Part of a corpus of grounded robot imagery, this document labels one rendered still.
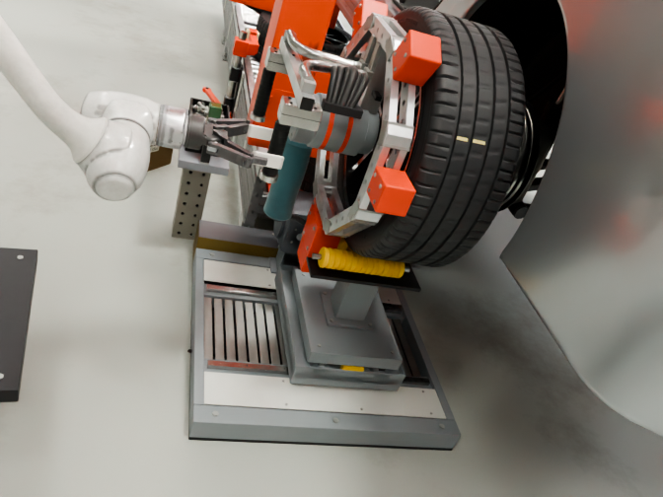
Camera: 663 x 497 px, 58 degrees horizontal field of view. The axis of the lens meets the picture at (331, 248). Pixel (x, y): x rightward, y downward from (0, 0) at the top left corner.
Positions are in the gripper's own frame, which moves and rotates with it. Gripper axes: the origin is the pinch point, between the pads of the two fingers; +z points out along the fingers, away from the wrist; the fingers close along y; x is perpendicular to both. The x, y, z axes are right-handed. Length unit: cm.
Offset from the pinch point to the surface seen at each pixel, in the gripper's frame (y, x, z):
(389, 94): 2.7, 19.4, 20.8
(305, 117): 2.5, 9.8, 4.2
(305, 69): -4.0, 18.2, 2.8
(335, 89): 2.2, 17.6, 9.0
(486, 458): 21, -83, 90
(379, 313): -18, -60, 53
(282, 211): -24.7, -31.3, 12.7
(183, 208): -77, -69, -12
